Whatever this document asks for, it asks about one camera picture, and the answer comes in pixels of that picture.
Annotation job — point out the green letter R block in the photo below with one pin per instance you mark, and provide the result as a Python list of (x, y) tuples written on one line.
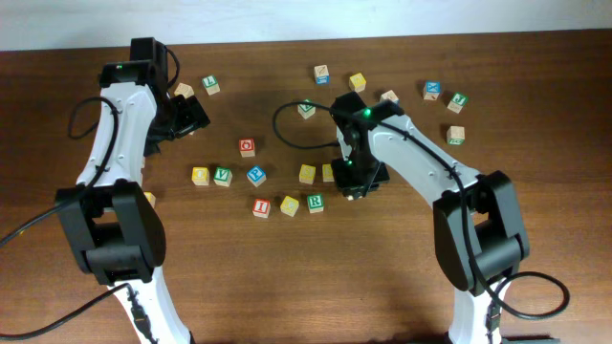
[(315, 203)]

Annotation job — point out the yellow letter o block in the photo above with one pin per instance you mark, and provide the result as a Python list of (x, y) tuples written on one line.
[(200, 176), (151, 198)]

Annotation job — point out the red letter I block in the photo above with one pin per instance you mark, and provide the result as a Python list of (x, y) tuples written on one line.
[(261, 208)]

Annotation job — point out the yellow letter C block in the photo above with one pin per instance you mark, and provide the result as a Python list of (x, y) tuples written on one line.
[(289, 206)]

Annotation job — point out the yellow letter O block left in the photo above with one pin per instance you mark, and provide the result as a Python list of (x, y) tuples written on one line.
[(151, 198)]

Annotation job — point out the yellow block upper right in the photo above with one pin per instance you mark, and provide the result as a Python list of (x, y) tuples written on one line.
[(357, 82)]

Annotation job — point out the plain wooden block yellow side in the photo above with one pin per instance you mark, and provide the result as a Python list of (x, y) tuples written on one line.
[(184, 90)]

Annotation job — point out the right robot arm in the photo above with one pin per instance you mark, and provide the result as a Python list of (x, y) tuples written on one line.
[(479, 235)]

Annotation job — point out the wooden block blue side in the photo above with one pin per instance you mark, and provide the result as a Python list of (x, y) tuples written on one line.
[(321, 74), (391, 96)]

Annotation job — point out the green letter Z block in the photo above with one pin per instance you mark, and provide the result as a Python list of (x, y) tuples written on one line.
[(306, 110)]

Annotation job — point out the wooden block blue side top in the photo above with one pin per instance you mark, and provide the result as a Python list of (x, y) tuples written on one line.
[(321, 74)]

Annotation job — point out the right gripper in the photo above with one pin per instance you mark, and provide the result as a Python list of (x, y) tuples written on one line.
[(350, 185)]

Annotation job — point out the green letter J block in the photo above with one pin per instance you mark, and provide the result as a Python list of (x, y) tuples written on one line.
[(457, 102)]

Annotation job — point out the yellow letter S block right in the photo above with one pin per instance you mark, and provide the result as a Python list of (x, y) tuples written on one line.
[(327, 173)]

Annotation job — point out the wooden block green side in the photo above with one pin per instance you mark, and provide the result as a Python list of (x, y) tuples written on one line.
[(456, 135)]

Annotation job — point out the yellow letter s block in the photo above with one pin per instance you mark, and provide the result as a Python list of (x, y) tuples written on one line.
[(307, 174), (327, 173)]

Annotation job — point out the wooden block blue side right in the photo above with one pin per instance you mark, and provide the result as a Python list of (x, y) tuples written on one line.
[(391, 96)]

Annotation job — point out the yellow letter S block left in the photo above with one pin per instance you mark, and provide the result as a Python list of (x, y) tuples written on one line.
[(307, 174)]

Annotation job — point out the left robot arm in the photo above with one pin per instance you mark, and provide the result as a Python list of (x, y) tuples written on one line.
[(112, 229)]

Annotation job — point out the green letter V block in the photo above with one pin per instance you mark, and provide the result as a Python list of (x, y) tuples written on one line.
[(222, 176)]

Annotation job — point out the blue letter K block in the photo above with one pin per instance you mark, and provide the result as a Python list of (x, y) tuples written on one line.
[(432, 90)]

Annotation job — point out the yellow letter O block centre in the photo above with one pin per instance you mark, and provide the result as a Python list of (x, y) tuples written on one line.
[(200, 176)]

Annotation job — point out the red letter O block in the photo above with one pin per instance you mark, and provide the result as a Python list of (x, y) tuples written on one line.
[(247, 147)]

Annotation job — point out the blue letter P block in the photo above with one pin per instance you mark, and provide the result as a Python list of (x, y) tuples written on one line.
[(256, 175)]

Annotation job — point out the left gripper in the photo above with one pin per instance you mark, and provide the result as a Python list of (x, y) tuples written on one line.
[(192, 114)]

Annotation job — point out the green letter L block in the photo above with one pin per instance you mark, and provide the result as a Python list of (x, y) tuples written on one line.
[(211, 85)]

